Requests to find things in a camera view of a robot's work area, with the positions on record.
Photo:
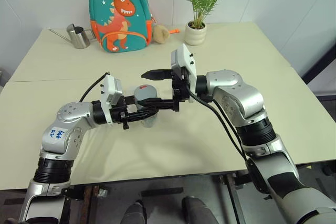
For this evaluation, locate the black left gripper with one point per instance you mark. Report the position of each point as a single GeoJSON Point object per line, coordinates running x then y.
{"type": "Point", "coordinates": [118, 115]}

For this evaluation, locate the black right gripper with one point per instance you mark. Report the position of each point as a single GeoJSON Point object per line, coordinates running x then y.
{"type": "Point", "coordinates": [179, 90]}

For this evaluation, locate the grey jar lid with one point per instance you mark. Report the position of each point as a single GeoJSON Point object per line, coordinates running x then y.
{"type": "Point", "coordinates": [145, 93]}

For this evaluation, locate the clear plastic jar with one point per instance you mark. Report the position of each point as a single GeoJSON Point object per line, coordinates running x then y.
{"type": "Point", "coordinates": [149, 122]}

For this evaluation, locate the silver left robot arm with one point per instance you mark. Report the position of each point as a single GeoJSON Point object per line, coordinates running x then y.
{"type": "Point", "coordinates": [71, 119]}

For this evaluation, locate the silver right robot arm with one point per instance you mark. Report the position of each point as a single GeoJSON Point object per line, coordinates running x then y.
{"type": "Point", "coordinates": [236, 95]}

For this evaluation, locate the beige plush ball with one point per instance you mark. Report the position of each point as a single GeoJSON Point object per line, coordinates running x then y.
{"type": "Point", "coordinates": [160, 33]}

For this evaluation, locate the orange tag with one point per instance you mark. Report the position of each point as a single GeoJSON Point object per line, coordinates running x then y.
{"type": "Point", "coordinates": [174, 31]}

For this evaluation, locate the white ribbed plant pot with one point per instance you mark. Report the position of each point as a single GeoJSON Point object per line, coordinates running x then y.
{"type": "Point", "coordinates": [194, 35]}

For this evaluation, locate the white handwritten label sticker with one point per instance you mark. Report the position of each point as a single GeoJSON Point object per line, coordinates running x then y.
{"type": "Point", "coordinates": [56, 134]}

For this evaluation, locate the teal dinosaur backpack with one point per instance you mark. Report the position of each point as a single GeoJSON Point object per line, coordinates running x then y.
{"type": "Point", "coordinates": [118, 11]}

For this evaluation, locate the metal watering can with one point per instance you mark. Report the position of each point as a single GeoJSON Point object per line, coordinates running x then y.
{"type": "Point", "coordinates": [77, 36]}

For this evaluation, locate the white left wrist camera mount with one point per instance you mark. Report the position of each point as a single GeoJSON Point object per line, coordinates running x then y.
{"type": "Point", "coordinates": [111, 90]}

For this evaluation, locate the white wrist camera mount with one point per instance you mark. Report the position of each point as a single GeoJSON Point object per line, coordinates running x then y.
{"type": "Point", "coordinates": [111, 90]}
{"type": "Point", "coordinates": [187, 58]}

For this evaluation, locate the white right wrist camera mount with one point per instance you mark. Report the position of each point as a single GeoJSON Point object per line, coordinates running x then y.
{"type": "Point", "coordinates": [187, 58]}

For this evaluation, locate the dark metal table frame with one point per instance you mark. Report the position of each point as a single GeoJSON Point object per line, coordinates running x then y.
{"type": "Point", "coordinates": [231, 182]}

